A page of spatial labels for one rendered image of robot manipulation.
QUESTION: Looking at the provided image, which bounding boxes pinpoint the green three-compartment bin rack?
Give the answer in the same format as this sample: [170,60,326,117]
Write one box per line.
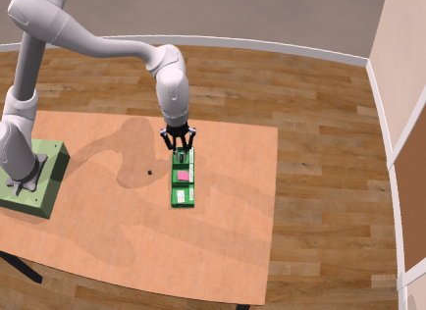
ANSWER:
[171,146,194,208]

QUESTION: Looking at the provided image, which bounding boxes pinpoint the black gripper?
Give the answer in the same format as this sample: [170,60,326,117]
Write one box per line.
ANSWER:
[160,122,196,162]

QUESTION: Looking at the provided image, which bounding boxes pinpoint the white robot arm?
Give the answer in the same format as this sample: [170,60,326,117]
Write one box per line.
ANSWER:
[0,0,189,196]

